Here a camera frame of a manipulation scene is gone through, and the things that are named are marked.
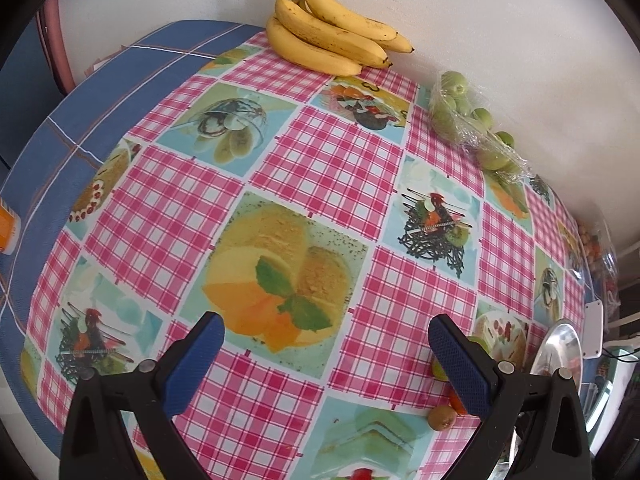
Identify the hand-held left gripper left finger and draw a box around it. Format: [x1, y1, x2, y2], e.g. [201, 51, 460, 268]
[59, 311, 225, 480]

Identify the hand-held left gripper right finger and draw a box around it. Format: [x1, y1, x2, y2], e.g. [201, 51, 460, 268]
[429, 313, 592, 480]

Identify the green mango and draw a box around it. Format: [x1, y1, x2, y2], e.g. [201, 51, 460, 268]
[431, 336, 496, 381]

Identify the orange mandarin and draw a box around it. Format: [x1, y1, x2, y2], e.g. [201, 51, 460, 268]
[448, 385, 469, 416]

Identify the brown kiwi fruit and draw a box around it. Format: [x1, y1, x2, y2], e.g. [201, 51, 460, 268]
[427, 404, 458, 431]

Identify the round steel plate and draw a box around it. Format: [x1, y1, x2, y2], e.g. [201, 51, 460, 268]
[529, 318, 585, 401]

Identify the bag of small brown fruits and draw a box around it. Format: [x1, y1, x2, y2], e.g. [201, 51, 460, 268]
[575, 212, 622, 306]

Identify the bag of green fruits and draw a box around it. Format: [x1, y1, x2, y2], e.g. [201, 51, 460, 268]
[429, 70, 531, 181]

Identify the white plastic box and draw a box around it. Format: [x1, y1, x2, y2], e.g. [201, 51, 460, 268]
[580, 300, 605, 360]

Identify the pile of brown longans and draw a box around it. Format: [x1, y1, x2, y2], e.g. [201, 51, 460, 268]
[577, 220, 603, 261]

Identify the orange plastic cup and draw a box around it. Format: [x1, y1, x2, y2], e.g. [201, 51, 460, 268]
[0, 199, 22, 256]

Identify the pink checked printed tablecloth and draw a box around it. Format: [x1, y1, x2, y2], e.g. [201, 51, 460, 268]
[20, 30, 596, 480]

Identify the pile of green guavas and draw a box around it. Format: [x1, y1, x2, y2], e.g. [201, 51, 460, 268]
[431, 71, 523, 173]

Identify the pink chair back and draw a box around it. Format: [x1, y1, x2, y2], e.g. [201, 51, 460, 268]
[37, 0, 76, 96]

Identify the yellow banana bunch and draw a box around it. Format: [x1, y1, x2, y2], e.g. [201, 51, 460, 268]
[266, 0, 416, 77]

